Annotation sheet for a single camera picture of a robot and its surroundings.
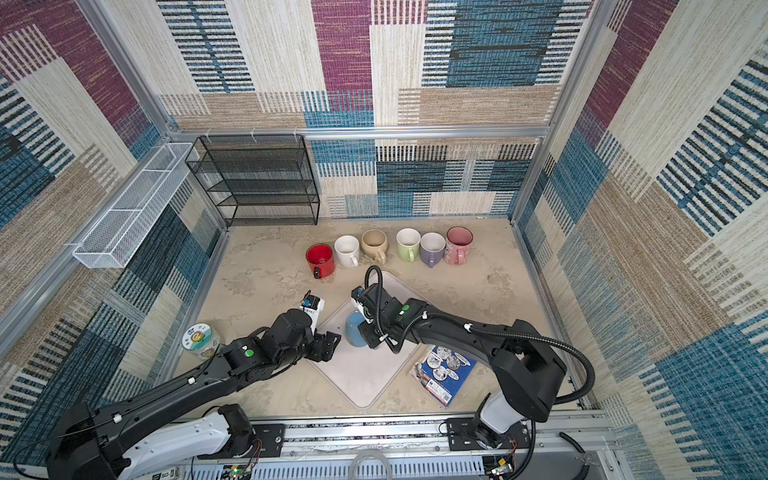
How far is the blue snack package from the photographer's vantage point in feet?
2.63

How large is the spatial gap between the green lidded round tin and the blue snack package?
1.85 feet

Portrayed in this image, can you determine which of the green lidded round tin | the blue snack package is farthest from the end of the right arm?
the green lidded round tin
